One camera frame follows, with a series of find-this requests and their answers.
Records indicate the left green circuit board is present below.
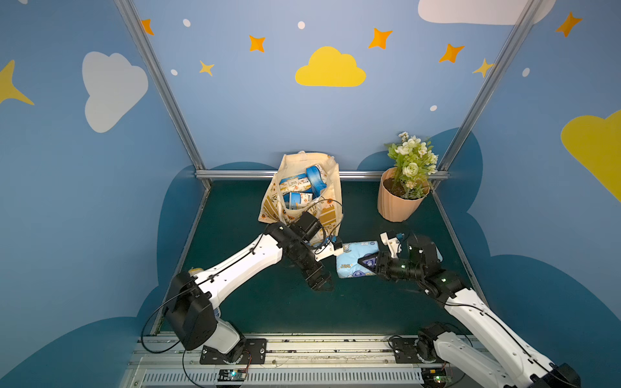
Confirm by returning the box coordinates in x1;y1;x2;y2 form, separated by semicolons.
218;370;247;383

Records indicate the blue cat tissue pack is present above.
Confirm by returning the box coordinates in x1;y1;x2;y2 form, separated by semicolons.
336;241;379;279

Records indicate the right green circuit board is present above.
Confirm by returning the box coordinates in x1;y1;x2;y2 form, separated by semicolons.
420;369;451;388

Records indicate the white flower plant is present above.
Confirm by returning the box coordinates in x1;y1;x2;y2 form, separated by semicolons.
387;132;438;200

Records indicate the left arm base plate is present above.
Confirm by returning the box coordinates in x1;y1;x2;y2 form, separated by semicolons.
200;338;267;365

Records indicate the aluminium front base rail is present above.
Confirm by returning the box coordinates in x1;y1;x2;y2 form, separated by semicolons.
118;332;539;388

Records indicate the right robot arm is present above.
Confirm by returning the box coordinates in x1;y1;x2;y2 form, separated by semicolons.
358;233;582;387

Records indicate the cream floral canvas bag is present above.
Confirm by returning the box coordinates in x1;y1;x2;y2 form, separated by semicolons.
258;151;343;245

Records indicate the pink ribbed flower pot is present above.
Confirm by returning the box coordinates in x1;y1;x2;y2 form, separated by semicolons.
378;167;431;222

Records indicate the floral tissue pack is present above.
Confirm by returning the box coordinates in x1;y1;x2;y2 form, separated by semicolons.
283;192;315;210
279;173;313;195
306;164;328;198

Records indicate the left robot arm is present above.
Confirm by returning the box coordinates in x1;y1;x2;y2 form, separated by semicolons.
161;222;333;362

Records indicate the floral tissue pack bottom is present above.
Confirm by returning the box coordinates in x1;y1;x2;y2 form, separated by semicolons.
306;164;328;198

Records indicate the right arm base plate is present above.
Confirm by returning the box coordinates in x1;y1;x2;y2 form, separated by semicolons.
387;336;438;364

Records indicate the green circuit board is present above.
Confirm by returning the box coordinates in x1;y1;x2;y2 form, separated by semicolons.
420;369;451;388
218;370;247;383

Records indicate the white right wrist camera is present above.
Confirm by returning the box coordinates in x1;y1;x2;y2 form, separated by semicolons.
380;231;404;259

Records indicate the aluminium right frame post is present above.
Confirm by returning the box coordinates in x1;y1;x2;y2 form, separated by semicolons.
437;0;544;177

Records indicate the aluminium frame post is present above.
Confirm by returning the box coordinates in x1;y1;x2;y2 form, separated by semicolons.
437;0;544;177
114;0;205;173

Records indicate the aluminium left frame post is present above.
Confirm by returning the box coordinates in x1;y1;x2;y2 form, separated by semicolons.
114;0;205;173

